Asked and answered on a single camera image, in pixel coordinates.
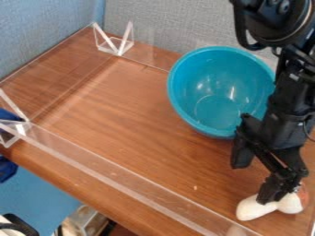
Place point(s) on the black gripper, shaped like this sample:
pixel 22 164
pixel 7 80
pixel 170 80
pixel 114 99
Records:
pixel 274 139

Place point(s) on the white brown toy mushroom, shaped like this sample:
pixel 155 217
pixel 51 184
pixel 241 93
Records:
pixel 291 204

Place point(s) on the blue plastic bowl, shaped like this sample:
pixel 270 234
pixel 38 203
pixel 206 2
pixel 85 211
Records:
pixel 215 84

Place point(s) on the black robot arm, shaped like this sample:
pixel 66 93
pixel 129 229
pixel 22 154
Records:
pixel 282 25

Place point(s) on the white box under table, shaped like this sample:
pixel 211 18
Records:
pixel 86 222

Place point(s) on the clear acrylic front barrier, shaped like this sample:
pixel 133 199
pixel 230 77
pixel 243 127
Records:
pixel 141 204

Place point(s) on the clear acrylic barrier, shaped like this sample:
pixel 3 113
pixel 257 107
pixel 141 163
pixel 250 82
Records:
pixel 141 204
pixel 163 59

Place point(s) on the clear acrylic back barrier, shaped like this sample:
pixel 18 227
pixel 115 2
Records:
pixel 163 59

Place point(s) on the black white device corner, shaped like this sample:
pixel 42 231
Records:
pixel 13 226

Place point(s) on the clear acrylic corner bracket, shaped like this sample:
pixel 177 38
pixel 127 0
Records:
pixel 110 44

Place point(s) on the clear acrylic left bracket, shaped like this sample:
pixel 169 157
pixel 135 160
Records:
pixel 14 122

